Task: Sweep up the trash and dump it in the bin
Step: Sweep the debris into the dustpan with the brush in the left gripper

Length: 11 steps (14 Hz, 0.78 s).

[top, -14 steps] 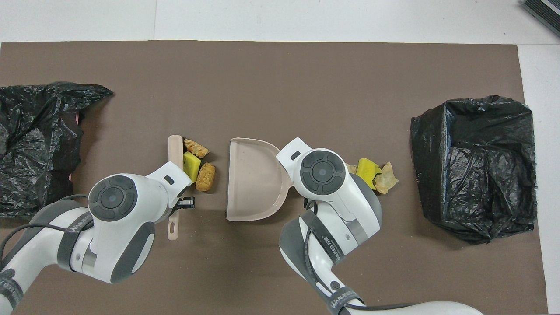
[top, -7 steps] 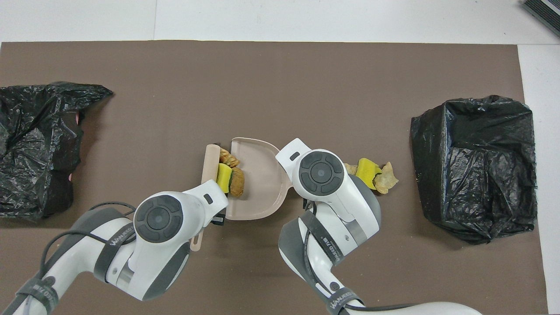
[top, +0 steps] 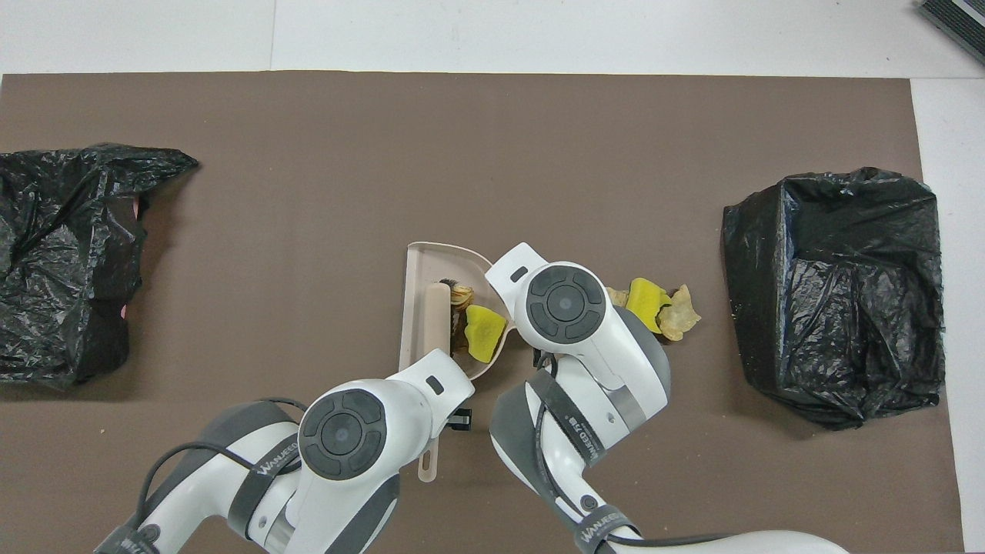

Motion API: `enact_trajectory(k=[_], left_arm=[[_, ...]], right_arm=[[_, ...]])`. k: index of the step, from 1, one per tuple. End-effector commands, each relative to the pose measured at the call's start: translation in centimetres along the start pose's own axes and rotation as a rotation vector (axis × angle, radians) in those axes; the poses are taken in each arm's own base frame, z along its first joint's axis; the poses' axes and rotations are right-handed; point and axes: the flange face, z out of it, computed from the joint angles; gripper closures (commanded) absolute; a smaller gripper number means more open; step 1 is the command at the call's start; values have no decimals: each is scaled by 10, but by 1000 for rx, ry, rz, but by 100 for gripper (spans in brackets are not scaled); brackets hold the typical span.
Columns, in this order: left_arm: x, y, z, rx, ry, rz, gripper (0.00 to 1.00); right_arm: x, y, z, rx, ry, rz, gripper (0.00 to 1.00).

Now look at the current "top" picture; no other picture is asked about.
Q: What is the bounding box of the beige plastic dustpan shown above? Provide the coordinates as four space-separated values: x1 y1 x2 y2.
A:
398 241 513 382

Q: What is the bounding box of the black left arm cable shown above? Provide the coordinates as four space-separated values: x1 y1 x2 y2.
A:
135 396 309 539

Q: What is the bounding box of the yellow sponge with green scourer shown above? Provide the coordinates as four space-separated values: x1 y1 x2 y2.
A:
631 277 673 312

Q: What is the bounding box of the beige brush with black bristles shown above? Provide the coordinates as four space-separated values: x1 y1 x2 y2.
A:
416 279 476 484

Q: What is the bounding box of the grey ribbed object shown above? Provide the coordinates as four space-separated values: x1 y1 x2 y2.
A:
916 0 985 66

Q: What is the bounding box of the brown table mat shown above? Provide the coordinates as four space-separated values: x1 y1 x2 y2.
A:
0 71 967 554

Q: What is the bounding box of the notched yellow sponge piece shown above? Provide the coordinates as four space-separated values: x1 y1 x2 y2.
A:
464 304 508 364

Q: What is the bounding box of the pale orange sponge piece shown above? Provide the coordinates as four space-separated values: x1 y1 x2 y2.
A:
656 284 702 342

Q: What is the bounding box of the box-shaped bin with black bag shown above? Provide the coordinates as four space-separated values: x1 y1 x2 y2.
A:
721 167 947 430

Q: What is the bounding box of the crumpled black bag lined bin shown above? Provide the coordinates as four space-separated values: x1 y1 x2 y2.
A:
0 142 199 388

